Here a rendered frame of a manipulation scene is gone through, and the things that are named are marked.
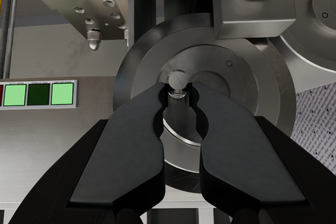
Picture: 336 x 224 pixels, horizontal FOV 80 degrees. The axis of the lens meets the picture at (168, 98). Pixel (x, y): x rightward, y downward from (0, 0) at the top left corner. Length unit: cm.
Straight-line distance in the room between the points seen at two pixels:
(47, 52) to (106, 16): 213
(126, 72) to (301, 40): 15
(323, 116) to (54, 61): 241
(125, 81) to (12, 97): 49
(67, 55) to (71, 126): 194
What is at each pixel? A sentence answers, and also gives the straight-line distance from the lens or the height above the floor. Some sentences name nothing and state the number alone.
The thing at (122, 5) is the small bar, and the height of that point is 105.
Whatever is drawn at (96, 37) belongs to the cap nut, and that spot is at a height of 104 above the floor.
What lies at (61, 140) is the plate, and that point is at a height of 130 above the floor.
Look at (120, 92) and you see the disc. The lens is 17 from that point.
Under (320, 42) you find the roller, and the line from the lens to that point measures 22.
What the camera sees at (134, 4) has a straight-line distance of 21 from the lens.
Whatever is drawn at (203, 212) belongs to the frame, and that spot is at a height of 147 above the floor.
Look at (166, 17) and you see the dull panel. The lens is 57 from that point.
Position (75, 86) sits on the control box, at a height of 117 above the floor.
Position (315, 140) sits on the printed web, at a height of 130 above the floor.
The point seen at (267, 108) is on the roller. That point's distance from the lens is 17.
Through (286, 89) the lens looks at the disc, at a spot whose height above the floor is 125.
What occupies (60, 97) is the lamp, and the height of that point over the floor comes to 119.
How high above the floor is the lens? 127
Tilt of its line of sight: 8 degrees down
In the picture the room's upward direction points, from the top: 179 degrees clockwise
